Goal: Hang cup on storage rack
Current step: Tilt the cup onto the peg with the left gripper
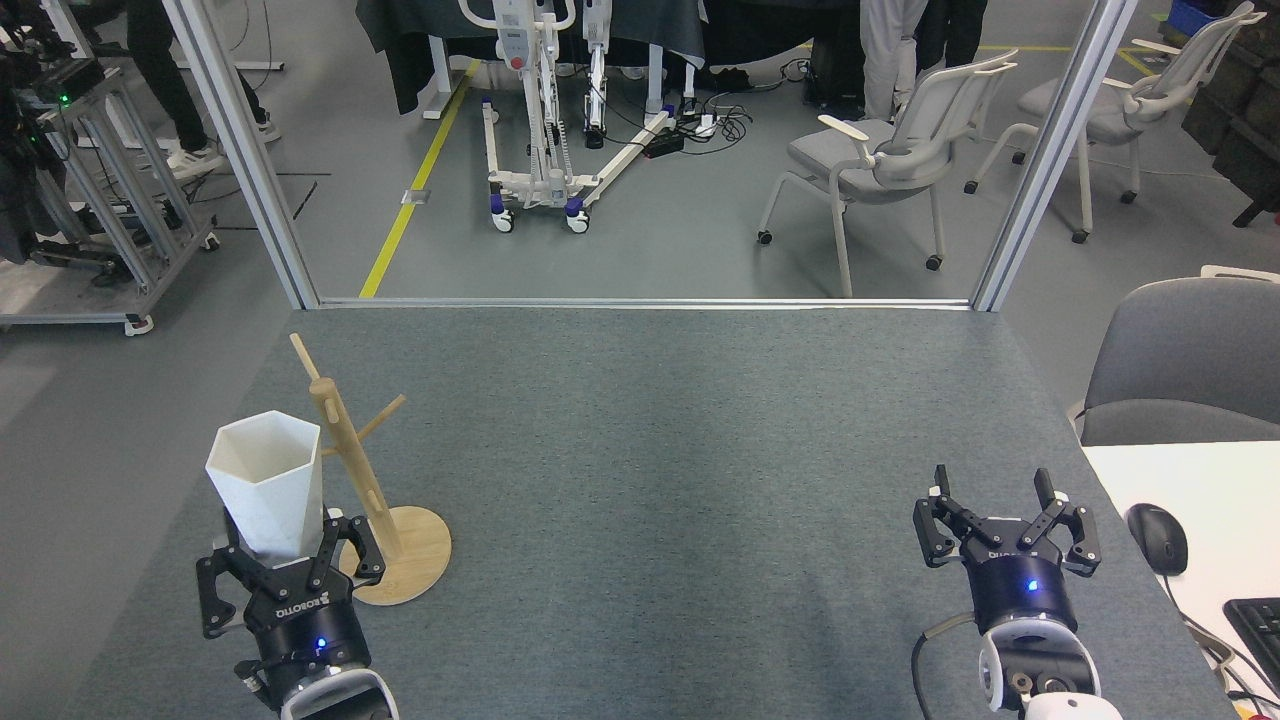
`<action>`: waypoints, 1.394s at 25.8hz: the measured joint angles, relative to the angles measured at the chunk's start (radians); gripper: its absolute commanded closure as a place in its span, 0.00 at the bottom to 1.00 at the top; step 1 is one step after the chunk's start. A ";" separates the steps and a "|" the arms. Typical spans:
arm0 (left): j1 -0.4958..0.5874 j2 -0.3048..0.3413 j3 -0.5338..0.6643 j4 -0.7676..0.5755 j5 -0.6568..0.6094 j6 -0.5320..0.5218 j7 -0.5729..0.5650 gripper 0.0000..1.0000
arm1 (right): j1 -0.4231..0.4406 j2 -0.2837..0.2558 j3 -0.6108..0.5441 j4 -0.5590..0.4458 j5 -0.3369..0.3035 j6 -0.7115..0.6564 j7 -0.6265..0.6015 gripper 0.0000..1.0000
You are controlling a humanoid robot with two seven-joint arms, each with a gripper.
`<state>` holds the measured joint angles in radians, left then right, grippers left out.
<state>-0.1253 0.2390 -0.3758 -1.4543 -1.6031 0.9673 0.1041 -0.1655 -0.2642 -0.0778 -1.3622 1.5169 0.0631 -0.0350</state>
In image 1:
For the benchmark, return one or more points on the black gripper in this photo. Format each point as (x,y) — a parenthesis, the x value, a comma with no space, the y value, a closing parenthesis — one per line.
(300,630)
(1020,590)

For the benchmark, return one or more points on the white faceted cup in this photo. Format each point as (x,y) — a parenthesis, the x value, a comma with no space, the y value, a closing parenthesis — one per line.
(265,490)

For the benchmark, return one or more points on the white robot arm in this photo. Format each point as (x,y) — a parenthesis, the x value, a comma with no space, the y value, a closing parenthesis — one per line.
(340,695)
(1040,670)

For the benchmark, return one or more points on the wooden cup storage rack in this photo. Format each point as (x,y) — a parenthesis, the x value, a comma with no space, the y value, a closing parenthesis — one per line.
(415,560)

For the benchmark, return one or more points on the black computer mouse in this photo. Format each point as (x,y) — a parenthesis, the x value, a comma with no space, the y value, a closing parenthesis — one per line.
(1158,540)

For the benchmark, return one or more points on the white desk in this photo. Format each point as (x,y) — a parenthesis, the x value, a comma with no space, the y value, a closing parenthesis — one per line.
(1220,500)

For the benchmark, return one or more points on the dark grey office chair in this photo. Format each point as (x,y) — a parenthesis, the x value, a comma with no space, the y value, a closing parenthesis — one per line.
(1190,350)

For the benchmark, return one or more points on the black keyboard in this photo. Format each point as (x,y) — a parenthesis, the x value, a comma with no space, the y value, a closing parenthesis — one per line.
(1260,635)

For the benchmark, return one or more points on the metal floor plate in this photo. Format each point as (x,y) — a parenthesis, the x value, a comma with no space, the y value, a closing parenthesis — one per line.
(415,197)

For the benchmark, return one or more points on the dark stacked crates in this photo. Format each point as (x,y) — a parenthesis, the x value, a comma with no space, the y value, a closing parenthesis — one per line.
(1240,120)

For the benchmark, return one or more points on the person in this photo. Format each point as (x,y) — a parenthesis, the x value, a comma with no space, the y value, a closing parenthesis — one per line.
(165,70)
(890,60)
(950,30)

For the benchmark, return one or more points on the white power strip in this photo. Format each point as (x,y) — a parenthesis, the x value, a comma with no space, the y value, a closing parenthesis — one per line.
(700,124)

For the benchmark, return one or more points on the black power strip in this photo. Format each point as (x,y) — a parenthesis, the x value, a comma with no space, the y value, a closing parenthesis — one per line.
(663,145)

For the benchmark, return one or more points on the white stand on wheels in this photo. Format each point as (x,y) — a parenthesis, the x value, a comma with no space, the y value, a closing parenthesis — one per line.
(545,100)

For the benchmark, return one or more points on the black cloth covered table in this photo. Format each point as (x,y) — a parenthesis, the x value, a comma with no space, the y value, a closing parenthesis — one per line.
(400,40)

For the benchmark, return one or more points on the blue bin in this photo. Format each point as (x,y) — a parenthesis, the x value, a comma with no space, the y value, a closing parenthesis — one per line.
(1195,15)

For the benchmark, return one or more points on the silver frame post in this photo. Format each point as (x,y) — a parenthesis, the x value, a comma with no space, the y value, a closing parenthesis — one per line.
(245,150)
(1050,150)

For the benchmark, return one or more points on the metal frame cart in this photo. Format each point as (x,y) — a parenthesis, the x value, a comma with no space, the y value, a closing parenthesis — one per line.
(110,220)

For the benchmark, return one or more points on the grey chair with white frame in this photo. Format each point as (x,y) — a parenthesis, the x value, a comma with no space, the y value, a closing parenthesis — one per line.
(1105,120)
(860,160)

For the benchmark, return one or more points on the silver table edge rail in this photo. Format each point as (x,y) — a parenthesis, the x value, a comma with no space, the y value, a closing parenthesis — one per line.
(640,302)

